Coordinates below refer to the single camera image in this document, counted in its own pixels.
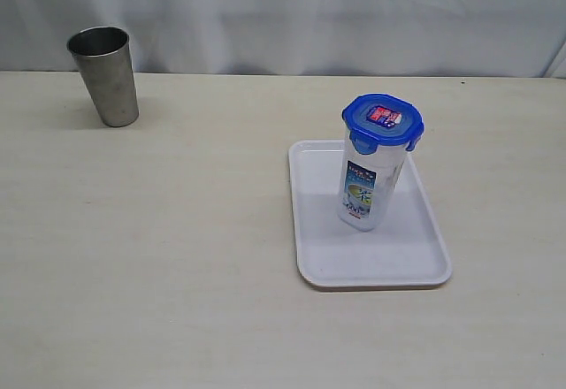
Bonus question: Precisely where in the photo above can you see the white rectangular plastic tray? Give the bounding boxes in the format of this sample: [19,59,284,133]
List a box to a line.
[288,140,453,290]

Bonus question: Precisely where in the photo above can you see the white backdrop curtain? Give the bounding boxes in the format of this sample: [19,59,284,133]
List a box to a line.
[1,0,565,78]

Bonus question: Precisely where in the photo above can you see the blue plastic lid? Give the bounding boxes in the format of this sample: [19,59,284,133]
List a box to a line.
[341,94,425,155]

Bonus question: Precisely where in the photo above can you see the stainless steel tumbler cup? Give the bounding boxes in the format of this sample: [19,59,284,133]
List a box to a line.
[66,27,139,127]

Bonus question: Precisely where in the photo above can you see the clear plastic pitcher container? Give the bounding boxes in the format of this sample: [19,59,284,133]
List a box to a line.
[337,139,408,232]

